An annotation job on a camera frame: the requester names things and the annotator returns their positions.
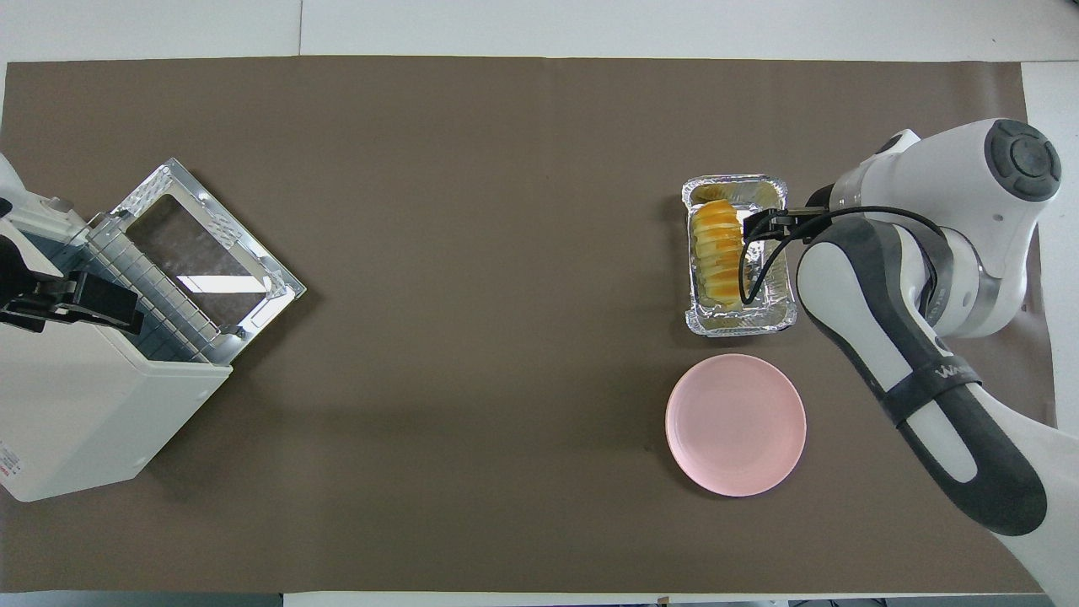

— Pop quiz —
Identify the metal oven wire rack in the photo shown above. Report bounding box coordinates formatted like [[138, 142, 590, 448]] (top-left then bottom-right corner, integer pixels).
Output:
[[84, 215, 234, 365]]

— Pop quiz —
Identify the pink round plate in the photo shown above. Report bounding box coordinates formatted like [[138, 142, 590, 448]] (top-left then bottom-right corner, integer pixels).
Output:
[[665, 353, 808, 497]]

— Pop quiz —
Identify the aluminium foil tray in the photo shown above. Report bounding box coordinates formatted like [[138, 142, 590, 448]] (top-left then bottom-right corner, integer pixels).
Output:
[[681, 175, 798, 338]]

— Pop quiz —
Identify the brown table mat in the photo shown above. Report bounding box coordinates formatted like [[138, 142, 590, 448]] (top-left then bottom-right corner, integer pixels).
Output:
[[0, 56, 1076, 594]]

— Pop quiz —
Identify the white toaster oven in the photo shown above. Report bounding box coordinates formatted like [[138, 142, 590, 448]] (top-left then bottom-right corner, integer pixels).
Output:
[[0, 194, 233, 502]]

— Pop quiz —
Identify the glass oven door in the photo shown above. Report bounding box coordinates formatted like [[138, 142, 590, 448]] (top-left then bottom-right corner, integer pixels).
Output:
[[110, 158, 307, 363]]

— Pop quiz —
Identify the sliced yellow bread loaf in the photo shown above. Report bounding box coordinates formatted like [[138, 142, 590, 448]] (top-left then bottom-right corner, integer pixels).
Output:
[[691, 200, 751, 307]]

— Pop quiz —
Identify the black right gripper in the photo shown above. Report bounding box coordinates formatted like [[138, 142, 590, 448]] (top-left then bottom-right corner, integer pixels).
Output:
[[743, 190, 835, 245]]

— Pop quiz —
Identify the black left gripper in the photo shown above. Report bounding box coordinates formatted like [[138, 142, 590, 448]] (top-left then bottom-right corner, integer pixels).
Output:
[[0, 238, 141, 334]]

